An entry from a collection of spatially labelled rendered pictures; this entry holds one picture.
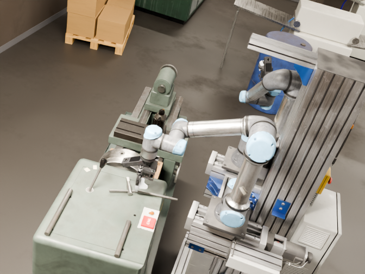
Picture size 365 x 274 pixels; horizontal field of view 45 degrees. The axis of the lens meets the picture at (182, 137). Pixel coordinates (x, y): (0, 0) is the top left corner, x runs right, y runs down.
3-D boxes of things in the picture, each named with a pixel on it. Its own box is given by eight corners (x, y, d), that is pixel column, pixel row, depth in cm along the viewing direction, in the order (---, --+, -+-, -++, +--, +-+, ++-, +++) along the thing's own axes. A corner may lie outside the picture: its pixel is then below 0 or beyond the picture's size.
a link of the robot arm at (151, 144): (162, 136, 189) (143, 130, 190) (157, 155, 196) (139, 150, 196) (166, 126, 196) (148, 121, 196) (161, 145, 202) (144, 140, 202)
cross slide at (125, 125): (173, 153, 299) (175, 148, 297) (113, 136, 300) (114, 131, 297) (178, 138, 314) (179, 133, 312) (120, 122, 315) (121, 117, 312)
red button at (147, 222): (152, 230, 199) (153, 227, 197) (140, 226, 199) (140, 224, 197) (155, 221, 203) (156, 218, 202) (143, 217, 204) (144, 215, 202)
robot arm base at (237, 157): (256, 158, 275) (260, 145, 269) (252, 172, 262) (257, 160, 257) (233, 150, 276) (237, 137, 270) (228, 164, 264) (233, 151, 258)
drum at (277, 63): (289, 99, 599) (315, 39, 547) (285, 120, 551) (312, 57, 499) (248, 85, 606) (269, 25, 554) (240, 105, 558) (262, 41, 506)
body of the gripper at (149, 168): (152, 182, 205) (157, 163, 198) (134, 177, 205) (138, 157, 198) (156, 172, 212) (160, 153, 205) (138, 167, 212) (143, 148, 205)
